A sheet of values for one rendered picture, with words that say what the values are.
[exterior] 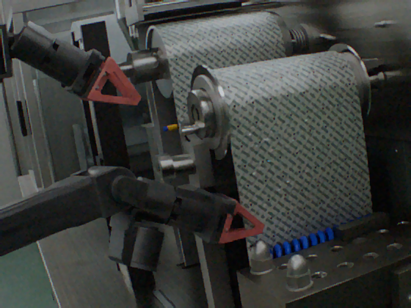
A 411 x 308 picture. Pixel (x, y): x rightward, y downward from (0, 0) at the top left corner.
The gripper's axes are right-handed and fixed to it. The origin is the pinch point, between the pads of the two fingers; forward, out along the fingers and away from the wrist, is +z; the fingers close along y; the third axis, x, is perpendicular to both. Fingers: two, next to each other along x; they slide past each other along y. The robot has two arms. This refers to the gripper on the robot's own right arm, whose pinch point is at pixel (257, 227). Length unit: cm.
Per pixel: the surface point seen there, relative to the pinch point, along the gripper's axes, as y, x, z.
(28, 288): -317, -116, 14
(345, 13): -13.5, 41.3, 12.9
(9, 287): -330, -122, 2
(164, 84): -31.0, 18.6, -11.3
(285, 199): 0.3, 5.2, 3.0
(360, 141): 0.3, 17.5, 14.0
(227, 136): 0.2, 11.6, -9.0
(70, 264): -61, -27, -14
